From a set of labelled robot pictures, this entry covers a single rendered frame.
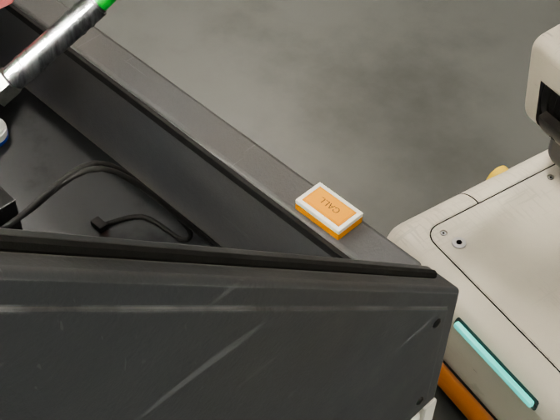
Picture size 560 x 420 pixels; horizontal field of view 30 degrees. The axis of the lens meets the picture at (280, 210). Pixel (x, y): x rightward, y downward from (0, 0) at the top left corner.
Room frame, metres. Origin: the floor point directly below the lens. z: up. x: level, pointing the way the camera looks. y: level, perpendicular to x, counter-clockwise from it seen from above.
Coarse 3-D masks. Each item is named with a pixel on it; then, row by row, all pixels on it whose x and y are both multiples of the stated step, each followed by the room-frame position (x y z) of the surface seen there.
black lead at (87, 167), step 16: (96, 160) 0.58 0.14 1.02; (64, 176) 0.56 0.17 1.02; (80, 176) 0.56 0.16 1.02; (128, 176) 0.58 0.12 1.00; (48, 192) 0.55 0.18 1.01; (32, 208) 0.55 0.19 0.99; (96, 224) 0.67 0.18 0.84; (112, 224) 0.68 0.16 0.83; (160, 224) 0.68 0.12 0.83; (192, 224) 0.60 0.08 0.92; (208, 240) 0.60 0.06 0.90
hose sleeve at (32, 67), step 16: (80, 0) 0.55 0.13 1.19; (64, 16) 0.55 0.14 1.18; (80, 16) 0.54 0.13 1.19; (96, 16) 0.55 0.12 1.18; (48, 32) 0.54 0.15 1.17; (64, 32) 0.54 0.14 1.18; (80, 32) 0.54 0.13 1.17; (32, 48) 0.54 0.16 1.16; (48, 48) 0.53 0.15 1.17; (64, 48) 0.54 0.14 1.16; (16, 64) 0.53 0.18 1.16; (32, 64) 0.53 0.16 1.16; (48, 64) 0.53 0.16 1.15; (16, 80) 0.52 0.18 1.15
